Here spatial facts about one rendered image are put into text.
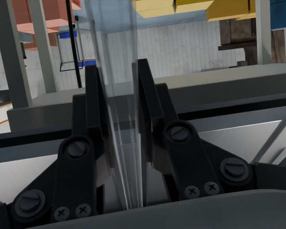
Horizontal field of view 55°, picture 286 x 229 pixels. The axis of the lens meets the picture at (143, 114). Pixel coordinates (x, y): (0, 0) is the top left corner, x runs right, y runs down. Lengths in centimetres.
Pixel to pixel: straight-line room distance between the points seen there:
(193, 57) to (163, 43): 107
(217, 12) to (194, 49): 486
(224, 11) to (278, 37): 214
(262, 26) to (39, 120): 68
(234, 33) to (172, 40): 357
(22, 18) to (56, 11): 39
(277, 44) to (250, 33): 61
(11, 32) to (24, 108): 14
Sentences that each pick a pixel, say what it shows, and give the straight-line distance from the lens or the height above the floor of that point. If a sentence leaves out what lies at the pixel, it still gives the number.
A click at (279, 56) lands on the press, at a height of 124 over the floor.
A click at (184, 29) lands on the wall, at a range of 935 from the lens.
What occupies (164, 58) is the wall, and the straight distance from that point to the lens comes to 929.
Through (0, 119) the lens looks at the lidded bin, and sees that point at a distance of 521.
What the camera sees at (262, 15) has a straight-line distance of 93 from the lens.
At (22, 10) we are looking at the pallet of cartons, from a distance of 349.
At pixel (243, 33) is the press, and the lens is 617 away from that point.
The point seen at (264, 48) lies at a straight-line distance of 93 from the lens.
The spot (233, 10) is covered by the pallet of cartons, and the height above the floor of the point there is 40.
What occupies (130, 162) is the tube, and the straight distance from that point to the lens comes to 16.
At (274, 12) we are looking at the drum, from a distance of 363.
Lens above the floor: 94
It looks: 11 degrees up
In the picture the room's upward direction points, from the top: 173 degrees clockwise
